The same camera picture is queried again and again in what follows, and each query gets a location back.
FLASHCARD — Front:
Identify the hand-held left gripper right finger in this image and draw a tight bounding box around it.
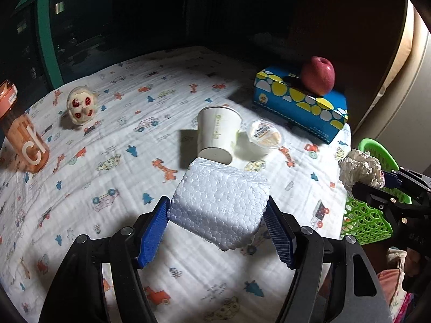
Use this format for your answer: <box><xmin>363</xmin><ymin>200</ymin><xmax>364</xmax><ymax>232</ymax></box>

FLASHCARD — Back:
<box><xmin>263</xmin><ymin>198</ymin><xmax>393</xmax><ymax>323</ymax></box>

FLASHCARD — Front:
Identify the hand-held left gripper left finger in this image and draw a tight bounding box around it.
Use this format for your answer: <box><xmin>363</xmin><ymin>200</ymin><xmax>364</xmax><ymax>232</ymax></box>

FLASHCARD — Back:
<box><xmin>47</xmin><ymin>196</ymin><xmax>171</xmax><ymax>323</ymax></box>

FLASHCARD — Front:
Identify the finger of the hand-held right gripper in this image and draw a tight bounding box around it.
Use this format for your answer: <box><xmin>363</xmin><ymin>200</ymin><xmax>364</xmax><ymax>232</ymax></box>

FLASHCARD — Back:
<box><xmin>351</xmin><ymin>182</ymin><xmax>413</xmax><ymax>209</ymax></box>
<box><xmin>382</xmin><ymin>166</ymin><xmax>431</xmax><ymax>192</ymax></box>

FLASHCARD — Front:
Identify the green plastic basket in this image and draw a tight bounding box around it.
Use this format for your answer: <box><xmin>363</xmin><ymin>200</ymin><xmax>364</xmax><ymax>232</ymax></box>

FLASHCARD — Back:
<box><xmin>340</xmin><ymin>138</ymin><xmax>413</xmax><ymax>246</ymax></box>

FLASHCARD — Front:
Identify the paper wrapper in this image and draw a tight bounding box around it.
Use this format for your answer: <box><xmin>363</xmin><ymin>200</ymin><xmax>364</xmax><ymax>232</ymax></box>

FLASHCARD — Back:
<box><xmin>338</xmin><ymin>149</ymin><xmax>385</xmax><ymax>192</ymax></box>

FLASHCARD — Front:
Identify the white foam block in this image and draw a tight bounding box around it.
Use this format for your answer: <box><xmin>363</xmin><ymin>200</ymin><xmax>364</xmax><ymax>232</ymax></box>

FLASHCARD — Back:
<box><xmin>167</xmin><ymin>157</ymin><xmax>271</xmax><ymax>251</ymax></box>

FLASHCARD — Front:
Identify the printed white cloth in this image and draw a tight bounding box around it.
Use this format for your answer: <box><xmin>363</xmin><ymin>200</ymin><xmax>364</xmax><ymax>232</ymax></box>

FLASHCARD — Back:
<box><xmin>0</xmin><ymin>45</ymin><xmax>352</xmax><ymax>323</ymax></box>

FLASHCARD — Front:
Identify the pink patterned cloth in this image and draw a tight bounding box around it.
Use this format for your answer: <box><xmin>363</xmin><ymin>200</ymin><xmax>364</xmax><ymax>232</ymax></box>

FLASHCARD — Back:
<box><xmin>387</xmin><ymin>293</ymin><xmax>418</xmax><ymax>323</ymax></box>

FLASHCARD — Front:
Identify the white pudding cup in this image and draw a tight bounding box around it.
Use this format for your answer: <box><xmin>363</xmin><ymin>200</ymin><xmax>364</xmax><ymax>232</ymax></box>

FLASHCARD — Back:
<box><xmin>238</xmin><ymin>119</ymin><xmax>284</xmax><ymax>160</ymax></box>

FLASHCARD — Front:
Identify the blue spotted tissue box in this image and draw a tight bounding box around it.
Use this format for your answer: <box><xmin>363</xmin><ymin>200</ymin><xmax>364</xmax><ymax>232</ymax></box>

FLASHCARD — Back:
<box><xmin>253</xmin><ymin>68</ymin><xmax>349</xmax><ymax>144</ymax></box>

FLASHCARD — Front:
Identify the white paper cup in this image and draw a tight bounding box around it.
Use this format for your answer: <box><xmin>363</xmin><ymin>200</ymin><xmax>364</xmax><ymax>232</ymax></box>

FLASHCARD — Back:
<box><xmin>196</xmin><ymin>106</ymin><xmax>243</xmax><ymax>165</ymax></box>

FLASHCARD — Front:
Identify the red apple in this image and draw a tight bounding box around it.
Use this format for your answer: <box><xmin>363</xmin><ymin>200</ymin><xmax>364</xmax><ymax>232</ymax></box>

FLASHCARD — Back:
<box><xmin>300</xmin><ymin>57</ymin><xmax>335</xmax><ymax>96</ymax></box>

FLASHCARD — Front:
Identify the small plush toy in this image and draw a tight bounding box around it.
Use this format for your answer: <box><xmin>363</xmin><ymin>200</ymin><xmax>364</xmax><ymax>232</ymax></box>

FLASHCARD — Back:
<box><xmin>65</xmin><ymin>86</ymin><xmax>99</xmax><ymax>127</ymax></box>

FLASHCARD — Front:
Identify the orange water bottle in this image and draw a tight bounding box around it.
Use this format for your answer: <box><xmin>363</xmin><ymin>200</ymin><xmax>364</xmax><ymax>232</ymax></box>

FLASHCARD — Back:
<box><xmin>0</xmin><ymin>80</ymin><xmax>50</xmax><ymax>174</ymax></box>

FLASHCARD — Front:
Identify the green window frame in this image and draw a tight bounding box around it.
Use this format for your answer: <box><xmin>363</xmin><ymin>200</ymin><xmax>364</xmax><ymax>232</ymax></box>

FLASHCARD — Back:
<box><xmin>10</xmin><ymin>0</ymin><xmax>68</xmax><ymax>90</ymax></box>

